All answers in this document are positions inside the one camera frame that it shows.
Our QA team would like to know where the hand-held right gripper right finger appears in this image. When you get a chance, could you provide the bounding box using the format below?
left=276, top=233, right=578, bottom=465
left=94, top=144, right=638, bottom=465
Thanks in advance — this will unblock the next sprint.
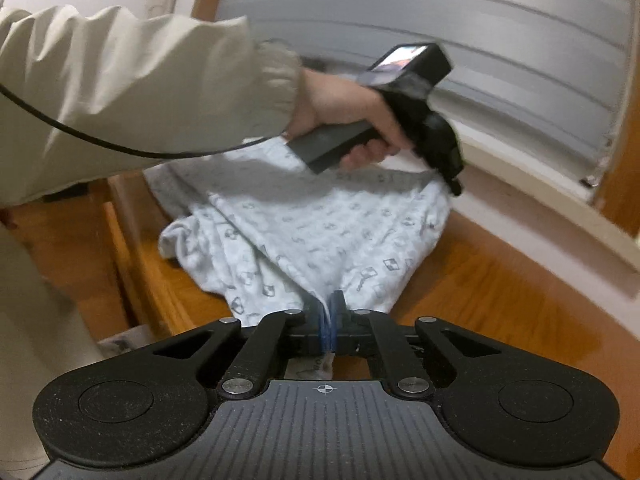
left=330, top=290, right=503, bottom=401

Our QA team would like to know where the printed white garment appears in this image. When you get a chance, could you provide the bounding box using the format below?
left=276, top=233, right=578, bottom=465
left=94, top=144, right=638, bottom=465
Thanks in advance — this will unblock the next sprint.
left=142, top=132, right=453, bottom=381

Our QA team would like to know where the person's left hand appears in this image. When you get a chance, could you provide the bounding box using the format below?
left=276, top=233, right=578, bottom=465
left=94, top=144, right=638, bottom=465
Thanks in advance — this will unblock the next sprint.
left=287, top=67, right=416, bottom=173

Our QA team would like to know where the white blind pull cord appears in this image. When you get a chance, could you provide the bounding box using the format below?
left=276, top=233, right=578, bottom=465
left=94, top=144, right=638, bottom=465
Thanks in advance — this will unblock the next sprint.
left=580, top=110, right=618, bottom=191

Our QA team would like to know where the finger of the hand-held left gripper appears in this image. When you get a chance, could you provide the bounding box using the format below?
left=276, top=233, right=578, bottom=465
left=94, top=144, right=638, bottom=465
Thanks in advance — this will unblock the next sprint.
left=436, top=157, right=463, bottom=197

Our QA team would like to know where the beige window sill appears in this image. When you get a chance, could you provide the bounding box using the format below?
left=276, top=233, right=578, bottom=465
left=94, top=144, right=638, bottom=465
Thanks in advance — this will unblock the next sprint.
left=450, top=125, right=640, bottom=281

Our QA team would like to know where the person's left forearm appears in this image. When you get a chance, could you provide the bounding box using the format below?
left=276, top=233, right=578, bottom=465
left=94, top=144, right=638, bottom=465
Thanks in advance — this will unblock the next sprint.
left=0, top=4, right=303, bottom=206

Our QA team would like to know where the grey window blind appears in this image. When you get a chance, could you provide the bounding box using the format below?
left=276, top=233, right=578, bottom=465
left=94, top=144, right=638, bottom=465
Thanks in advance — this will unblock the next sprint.
left=215, top=0, right=633, bottom=161

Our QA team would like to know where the person's beige jacket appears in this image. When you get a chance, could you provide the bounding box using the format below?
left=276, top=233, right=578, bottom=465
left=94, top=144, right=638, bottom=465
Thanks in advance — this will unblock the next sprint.
left=0, top=215, right=108, bottom=480

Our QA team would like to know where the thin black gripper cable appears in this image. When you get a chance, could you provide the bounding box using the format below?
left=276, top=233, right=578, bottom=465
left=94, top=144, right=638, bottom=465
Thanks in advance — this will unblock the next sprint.
left=0, top=85, right=273, bottom=159

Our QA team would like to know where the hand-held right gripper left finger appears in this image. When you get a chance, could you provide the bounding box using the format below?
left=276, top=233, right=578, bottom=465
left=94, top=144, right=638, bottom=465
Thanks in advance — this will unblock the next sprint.
left=152, top=309, right=329, bottom=401

